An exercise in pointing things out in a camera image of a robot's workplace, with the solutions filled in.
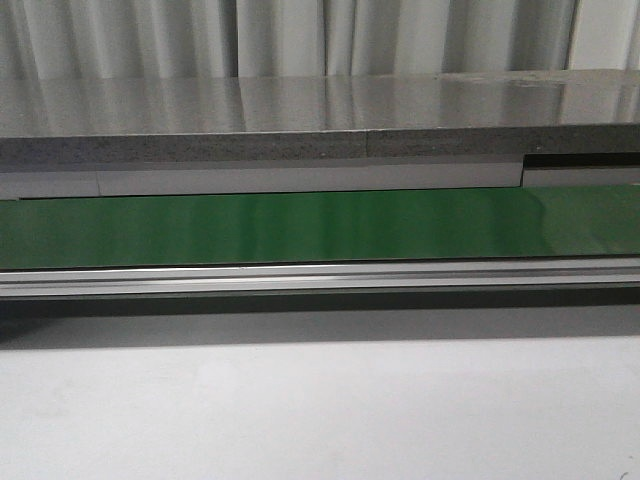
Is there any grey stone counter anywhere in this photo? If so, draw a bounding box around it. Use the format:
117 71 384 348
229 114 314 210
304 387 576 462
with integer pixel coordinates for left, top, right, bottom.
0 69 640 201

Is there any green conveyor belt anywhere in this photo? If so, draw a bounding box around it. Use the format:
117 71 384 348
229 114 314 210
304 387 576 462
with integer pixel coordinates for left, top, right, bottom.
1 185 639 270

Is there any white pleated curtain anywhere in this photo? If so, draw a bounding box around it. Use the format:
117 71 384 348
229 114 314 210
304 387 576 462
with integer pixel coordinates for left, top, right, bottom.
1 1 639 80

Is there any aluminium conveyor side rail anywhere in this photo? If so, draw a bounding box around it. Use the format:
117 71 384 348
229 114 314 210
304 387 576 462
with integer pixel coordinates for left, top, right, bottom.
1 257 639 299

